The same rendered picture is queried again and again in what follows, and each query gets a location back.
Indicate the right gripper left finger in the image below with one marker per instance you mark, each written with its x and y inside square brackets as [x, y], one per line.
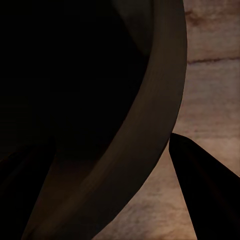
[22, 175]

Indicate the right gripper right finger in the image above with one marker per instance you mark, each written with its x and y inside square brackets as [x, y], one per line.
[211, 190]

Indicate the cauldron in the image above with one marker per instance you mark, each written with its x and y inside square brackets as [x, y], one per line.
[106, 77]

